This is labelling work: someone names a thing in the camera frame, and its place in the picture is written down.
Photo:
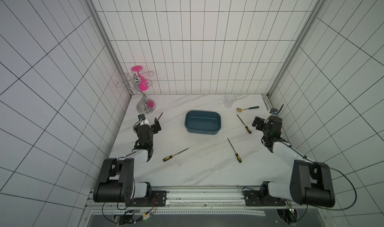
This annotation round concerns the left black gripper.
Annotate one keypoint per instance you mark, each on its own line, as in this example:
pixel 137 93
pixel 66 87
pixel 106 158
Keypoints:
pixel 155 129

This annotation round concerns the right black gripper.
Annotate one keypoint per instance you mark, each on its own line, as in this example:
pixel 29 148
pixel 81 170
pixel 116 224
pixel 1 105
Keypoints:
pixel 274 120

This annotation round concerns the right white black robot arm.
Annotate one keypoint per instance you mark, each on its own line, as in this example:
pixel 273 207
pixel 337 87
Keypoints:
pixel 311 182

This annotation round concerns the left arm base wiring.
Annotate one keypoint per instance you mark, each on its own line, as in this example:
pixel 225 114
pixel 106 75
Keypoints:
pixel 132 215

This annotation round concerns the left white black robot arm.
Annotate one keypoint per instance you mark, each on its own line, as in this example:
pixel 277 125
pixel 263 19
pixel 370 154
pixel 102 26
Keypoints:
pixel 116 183

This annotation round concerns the teal plastic storage box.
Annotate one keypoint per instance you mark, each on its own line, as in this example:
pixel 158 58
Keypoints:
pixel 203 122

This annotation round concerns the chrome cup holder stand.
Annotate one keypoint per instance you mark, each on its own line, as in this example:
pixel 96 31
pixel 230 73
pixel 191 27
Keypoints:
pixel 138 83

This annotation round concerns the clear drinking glass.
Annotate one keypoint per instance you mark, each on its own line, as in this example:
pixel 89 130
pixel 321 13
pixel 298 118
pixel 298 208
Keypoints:
pixel 229 100

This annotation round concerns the pink disc on stand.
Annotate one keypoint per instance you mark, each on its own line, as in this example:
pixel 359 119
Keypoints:
pixel 137 69

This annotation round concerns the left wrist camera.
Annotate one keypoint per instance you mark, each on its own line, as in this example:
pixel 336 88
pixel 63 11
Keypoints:
pixel 142 117

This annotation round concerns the gold spoon dark handle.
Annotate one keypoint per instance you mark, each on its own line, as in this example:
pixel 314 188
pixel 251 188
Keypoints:
pixel 250 108

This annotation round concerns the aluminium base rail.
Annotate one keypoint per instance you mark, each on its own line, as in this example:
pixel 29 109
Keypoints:
pixel 198 200

